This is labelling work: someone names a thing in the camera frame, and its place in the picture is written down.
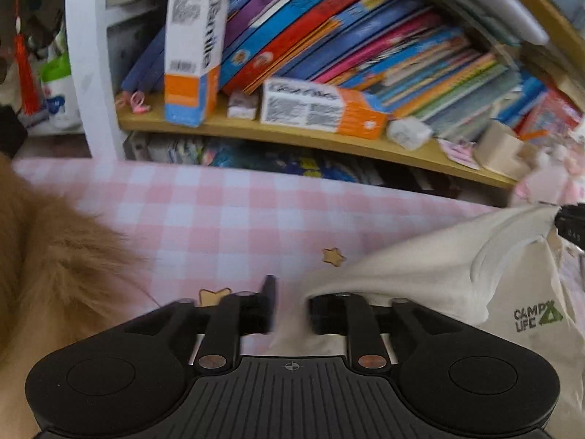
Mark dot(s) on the small cardboard box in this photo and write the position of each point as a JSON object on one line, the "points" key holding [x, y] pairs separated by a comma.
{"points": [[499, 151]]}

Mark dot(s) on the pink checkered tablecloth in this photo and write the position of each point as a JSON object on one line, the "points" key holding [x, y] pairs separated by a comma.
{"points": [[208, 230]]}

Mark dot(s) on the white green container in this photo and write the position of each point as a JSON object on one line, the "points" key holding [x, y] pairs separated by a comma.
{"points": [[58, 87]]}

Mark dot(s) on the wooden bookshelf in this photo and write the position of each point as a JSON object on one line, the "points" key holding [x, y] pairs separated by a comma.
{"points": [[564, 39]]}

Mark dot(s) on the upright white orange box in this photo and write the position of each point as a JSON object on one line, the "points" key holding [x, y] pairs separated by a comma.
{"points": [[195, 31]]}

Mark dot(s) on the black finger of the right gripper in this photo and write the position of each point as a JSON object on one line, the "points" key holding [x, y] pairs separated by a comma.
{"points": [[570, 224]]}

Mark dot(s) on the cream white t-shirt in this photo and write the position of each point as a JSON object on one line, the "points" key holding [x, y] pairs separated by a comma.
{"points": [[508, 273]]}

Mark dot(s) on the small white eraser block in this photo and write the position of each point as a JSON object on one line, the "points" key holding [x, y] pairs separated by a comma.
{"points": [[243, 106]]}

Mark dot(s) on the red tassel ornament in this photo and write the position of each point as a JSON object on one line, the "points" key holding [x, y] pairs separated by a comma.
{"points": [[28, 86]]}

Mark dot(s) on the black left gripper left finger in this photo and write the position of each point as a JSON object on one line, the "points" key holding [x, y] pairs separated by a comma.
{"points": [[209, 337]]}

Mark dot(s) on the lying white orange box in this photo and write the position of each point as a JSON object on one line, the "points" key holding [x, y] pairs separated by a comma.
{"points": [[321, 107]]}

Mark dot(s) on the row of colourful books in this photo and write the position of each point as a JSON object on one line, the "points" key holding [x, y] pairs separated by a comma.
{"points": [[344, 42]]}

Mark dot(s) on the pink plush toy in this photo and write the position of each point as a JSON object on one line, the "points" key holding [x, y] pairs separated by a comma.
{"points": [[558, 179]]}

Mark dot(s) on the white shelf post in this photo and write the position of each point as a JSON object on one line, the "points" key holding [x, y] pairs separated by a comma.
{"points": [[89, 57]]}

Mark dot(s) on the orange fluffy cat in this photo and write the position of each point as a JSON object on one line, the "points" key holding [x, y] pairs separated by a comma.
{"points": [[64, 277]]}

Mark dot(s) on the white crumpled packet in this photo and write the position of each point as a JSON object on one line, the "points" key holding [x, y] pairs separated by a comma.
{"points": [[409, 133]]}

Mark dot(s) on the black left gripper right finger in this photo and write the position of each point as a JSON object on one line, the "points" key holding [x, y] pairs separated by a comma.
{"points": [[375, 334]]}

